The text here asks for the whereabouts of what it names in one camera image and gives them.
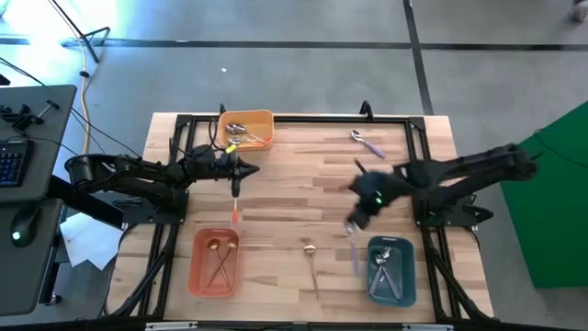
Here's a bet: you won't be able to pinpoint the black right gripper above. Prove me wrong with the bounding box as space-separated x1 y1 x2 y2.
347 173 401 231

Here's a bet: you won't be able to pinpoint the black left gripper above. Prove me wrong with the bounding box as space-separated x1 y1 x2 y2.
201 154 261 183

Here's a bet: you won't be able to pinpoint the silver spoon orange handle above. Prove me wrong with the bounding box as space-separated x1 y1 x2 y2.
231 177 240 226
228 136 267 148
225 122 270 144
234 123 270 146

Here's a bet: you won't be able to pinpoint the yellow plastic bin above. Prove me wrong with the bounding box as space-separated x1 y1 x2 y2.
217 108 276 153

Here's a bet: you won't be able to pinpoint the teal plastic bin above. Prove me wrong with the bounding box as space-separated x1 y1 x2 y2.
366 235 418 308

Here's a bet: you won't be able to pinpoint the orange plastic bin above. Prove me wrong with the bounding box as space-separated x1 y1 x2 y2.
187 227 242 298

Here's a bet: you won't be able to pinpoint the white paper sheets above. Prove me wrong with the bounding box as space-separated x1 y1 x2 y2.
58 211 121 271

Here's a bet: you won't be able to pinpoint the green board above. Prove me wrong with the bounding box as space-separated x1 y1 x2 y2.
499 99 588 290

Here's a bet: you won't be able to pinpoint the grey desk top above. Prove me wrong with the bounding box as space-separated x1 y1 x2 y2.
0 198 64 317
0 84 78 204

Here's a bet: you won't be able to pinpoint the black tripod stand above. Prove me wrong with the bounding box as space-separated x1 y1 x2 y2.
45 0 112 64

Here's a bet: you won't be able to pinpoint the black computer mouse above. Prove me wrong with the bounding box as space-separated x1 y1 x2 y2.
8 205 41 248

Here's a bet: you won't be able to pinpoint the black desk clamp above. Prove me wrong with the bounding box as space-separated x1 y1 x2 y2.
0 98 61 133

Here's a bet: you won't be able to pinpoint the black keyboard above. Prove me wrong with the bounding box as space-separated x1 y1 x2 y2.
0 139 34 188

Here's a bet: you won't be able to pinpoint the black table frame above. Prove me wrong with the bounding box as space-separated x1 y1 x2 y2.
107 112 496 325

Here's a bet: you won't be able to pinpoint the yellow cable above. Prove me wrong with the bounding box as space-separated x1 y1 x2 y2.
78 39 92 156

